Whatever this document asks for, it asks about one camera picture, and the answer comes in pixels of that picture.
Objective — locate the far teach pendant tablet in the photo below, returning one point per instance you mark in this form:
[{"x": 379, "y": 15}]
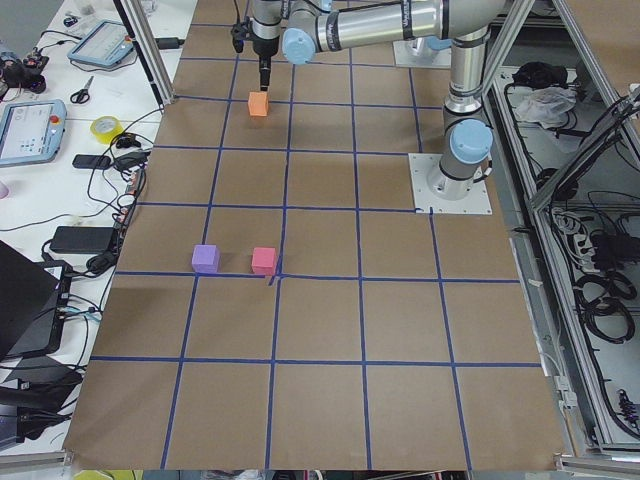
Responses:
[{"x": 105, "y": 46}]

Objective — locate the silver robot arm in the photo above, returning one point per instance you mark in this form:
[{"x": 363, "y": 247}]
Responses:
[{"x": 302, "y": 29}]

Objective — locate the black handled scissors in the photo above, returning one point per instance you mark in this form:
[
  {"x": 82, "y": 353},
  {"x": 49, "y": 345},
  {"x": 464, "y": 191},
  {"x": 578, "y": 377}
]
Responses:
[{"x": 82, "y": 95}]

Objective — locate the yellow tape roll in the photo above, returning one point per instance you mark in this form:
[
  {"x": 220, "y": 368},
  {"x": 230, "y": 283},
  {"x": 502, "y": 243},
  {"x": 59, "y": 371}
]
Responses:
[{"x": 106, "y": 128}]

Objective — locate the red foam cube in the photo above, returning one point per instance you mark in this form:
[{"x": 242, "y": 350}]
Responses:
[{"x": 264, "y": 261}]

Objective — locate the aluminium frame post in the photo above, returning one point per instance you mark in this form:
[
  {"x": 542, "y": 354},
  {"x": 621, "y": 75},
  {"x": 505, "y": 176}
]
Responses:
[{"x": 135, "y": 22}]

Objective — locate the near teach pendant tablet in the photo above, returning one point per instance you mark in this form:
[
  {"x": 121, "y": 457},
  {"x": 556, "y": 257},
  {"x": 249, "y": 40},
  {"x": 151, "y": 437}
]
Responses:
[{"x": 31, "y": 132}]

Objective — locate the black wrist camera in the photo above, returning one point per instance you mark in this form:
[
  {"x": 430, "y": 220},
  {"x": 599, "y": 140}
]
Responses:
[{"x": 240, "y": 33}]

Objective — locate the black power adapter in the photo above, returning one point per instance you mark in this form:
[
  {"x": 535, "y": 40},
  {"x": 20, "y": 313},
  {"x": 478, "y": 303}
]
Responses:
[{"x": 82, "y": 239}]

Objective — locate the orange foam cube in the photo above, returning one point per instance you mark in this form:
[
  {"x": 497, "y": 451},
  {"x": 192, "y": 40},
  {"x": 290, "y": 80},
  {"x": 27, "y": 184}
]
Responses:
[{"x": 258, "y": 104}]

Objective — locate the purple foam cube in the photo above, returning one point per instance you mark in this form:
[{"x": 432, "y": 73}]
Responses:
[{"x": 205, "y": 259}]

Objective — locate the black laptop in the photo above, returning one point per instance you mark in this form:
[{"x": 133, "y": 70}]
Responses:
[{"x": 33, "y": 295}]

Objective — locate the white crumpled cloth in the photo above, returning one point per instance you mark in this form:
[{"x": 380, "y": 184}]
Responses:
[{"x": 548, "y": 107}]

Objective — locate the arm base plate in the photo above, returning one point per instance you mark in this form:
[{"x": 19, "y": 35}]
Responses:
[
  {"x": 435, "y": 193},
  {"x": 425, "y": 52}
]

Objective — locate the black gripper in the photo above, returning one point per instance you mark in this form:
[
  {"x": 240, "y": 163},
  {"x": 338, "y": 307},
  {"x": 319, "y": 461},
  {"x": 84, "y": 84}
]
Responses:
[{"x": 263, "y": 47}]

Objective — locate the teach pendant tablet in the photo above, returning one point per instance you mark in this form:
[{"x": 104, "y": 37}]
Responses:
[
  {"x": 31, "y": 132},
  {"x": 105, "y": 46}
]

